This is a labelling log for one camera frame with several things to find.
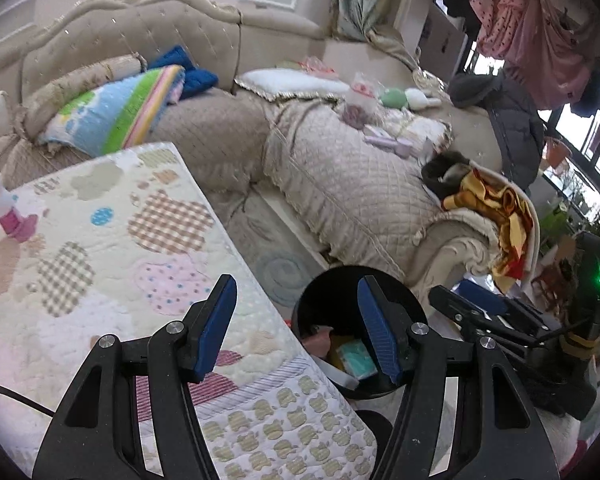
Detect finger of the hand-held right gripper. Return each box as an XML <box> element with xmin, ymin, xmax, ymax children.
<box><xmin>457</xmin><ymin>279</ymin><xmax>551</xmax><ymax>333</ymax></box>
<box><xmin>427</xmin><ymin>285</ymin><xmax>530</xmax><ymax>349</ymax></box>

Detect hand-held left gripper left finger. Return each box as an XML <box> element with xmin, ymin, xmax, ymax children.
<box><xmin>31</xmin><ymin>274</ymin><xmax>238</xmax><ymax>480</ymax></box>

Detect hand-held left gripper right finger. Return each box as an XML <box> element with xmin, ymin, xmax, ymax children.
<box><xmin>356</xmin><ymin>275</ymin><xmax>561</xmax><ymax>480</ymax></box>

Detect teal tissue pack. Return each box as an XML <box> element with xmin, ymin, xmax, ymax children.
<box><xmin>342</xmin><ymin>339</ymin><xmax>378</xmax><ymax>378</ymax></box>

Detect black trash bin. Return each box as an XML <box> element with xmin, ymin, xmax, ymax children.
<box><xmin>291</xmin><ymin>265</ymin><xmax>431</xmax><ymax>401</ymax></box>

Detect yellow red cloth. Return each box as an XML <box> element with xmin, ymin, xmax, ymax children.
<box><xmin>442</xmin><ymin>167</ymin><xmax>536</xmax><ymax>281</ymax></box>

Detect patchwork quilted blanket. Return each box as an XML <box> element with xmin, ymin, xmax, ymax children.
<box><xmin>0</xmin><ymin>142</ymin><xmax>378</xmax><ymax>480</ymax></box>

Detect dark furry item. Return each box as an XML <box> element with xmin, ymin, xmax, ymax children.
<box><xmin>421</xmin><ymin>152</ymin><xmax>473</xmax><ymax>196</ymax></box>

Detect dark padded jacket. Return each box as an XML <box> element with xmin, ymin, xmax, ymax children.
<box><xmin>447</xmin><ymin>72</ymin><xmax>546</xmax><ymax>193</ymax></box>

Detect white plush toy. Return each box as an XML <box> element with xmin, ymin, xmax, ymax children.
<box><xmin>404</xmin><ymin>89</ymin><xmax>443</xmax><ymax>111</ymax></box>

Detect green round toy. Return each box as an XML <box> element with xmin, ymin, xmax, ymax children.
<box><xmin>380</xmin><ymin>87</ymin><xmax>408</xmax><ymax>110</ymax></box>

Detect clear plastic bag pink contents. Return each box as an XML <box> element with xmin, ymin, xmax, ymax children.
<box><xmin>340</xmin><ymin>72</ymin><xmax>381</xmax><ymax>126</ymax></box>

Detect white pill bottle pink label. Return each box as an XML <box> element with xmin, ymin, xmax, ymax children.
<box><xmin>0</xmin><ymin>172</ymin><xmax>38</xmax><ymax>241</ymax></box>

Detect colourful striped pillow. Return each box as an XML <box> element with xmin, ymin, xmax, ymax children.
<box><xmin>37</xmin><ymin>65</ymin><xmax>186</xmax><ymax>157</ymax></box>

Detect blue knitted cloth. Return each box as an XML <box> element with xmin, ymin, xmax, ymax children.
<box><xmin>147</xmin><ymin>46</ymin><xmax>219</xmax><ymax>102</ymax></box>

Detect white pillow gold trim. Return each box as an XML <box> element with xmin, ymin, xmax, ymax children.
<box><xmin>234</xmin><ymin>67</ymin><xmax>353</xmax><ymax>106</ymax></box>

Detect white cabinet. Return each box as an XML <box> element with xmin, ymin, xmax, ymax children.
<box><xmin>420</xmin><ymin>2</ymin><xmax>468</xmax><ymax>81</ymax></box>

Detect pink hanging clothes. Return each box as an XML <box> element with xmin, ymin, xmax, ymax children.
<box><xmin>470</xmin><ymin>0</ymin><xmax>598</xmax><ymax>111</ymax></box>

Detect striped floral roll pillow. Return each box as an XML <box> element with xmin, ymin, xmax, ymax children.
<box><xmin>15</xmin><ymin>52</ymin><xmax>148</xmax><ymax>136</ymax></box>

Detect beige tufted sofa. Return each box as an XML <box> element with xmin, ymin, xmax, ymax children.
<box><xmin>0</xmin><ymin>0</ymin><xmax>541</xmax><ymax>301</ymax></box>

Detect pale green floral curtain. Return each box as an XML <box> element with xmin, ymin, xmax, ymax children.
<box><xmin>330</xmin><ymin>0</ymin><xmax>426</xmax><ymax>73</ymax></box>

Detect black cable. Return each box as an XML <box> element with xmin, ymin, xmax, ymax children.
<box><xmin>0</xmin><ymin>384</ymin><xmax>56</xmax><ymax>418</ymax></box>

